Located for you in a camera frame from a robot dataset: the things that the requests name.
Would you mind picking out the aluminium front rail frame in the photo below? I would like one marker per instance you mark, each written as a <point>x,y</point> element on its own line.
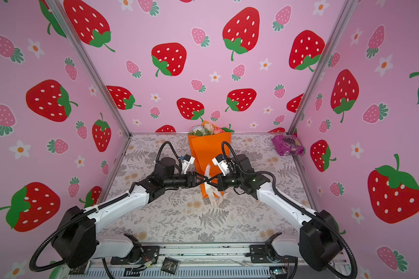
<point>198,261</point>

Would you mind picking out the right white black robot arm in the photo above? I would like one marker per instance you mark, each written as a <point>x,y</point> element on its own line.
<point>319,239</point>

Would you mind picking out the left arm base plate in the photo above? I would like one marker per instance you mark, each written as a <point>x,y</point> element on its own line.
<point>139,256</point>

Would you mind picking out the light pink fake rose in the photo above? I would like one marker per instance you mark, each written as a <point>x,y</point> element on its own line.
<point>209,127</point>

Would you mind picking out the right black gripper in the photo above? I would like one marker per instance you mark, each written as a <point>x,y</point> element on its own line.
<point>220,183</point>

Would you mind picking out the left aluminium corner post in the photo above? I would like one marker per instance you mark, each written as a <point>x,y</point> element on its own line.
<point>77,44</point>

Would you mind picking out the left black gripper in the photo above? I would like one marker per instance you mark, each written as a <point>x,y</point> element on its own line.
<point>190,179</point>

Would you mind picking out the black tag middle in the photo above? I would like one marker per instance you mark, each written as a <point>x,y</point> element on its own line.
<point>170,266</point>

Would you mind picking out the orange wrapping paper sheet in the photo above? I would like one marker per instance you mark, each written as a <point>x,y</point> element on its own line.
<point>205,148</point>

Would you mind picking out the white ribbon strip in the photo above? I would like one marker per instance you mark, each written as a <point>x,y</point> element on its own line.
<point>215,197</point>

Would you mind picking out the right aluminium corner post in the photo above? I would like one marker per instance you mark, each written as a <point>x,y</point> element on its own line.
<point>336,34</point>

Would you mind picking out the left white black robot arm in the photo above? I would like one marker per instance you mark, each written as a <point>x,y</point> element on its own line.
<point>75,241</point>

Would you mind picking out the purple snack packet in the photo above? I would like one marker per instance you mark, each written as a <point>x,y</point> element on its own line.
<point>287,145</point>

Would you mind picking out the white rose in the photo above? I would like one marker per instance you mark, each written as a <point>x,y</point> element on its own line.
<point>198,131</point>

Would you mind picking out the aluminium corner post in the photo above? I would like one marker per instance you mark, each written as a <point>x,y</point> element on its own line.
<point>77,44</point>
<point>336,34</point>

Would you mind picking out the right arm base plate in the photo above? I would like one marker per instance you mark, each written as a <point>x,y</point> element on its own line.
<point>263,253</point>

